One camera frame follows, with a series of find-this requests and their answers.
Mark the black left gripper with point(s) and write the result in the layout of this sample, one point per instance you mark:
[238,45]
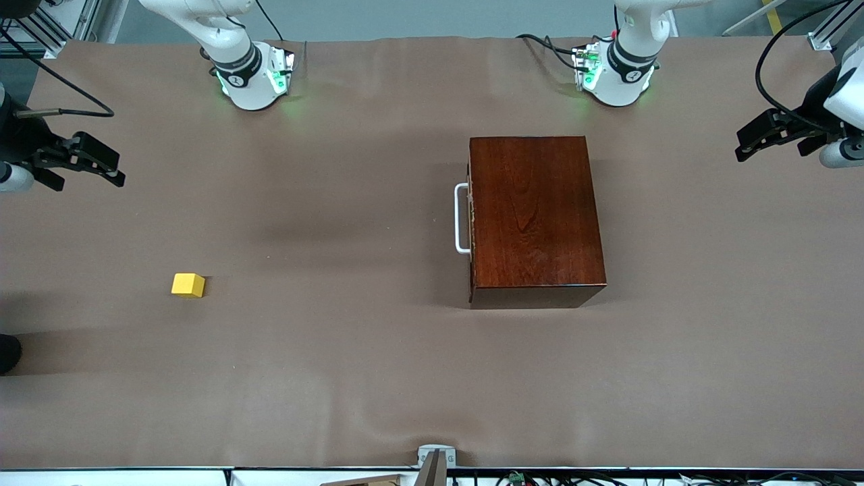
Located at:
[808,116]

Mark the dark wooden cabinet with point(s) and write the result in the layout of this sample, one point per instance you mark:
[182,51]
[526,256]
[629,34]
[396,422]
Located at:
[533,216]

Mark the yellow block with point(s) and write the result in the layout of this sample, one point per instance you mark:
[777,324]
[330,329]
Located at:
[187,283]

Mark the black round object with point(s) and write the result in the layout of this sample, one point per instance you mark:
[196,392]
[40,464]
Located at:
[7,354]

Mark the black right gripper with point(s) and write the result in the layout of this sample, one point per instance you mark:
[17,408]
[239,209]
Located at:
[21,140]

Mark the aluminium frame profile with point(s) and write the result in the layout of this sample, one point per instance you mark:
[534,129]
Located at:
[84,17]
[825,37]

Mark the brown table cover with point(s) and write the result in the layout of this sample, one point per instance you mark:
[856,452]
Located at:
[270,378]

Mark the grey metal clamp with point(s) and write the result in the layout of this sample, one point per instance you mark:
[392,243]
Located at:
[435,455]

